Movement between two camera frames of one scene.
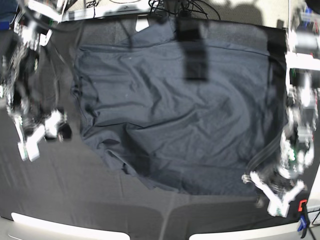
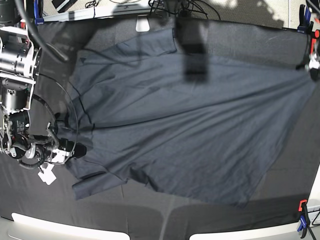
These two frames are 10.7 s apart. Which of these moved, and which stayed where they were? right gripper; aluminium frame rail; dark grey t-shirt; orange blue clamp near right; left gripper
Moved: left gripper; dark grey t-shirt; right gripper
Stayed: aluminium frame rail; orange blue clamp near right
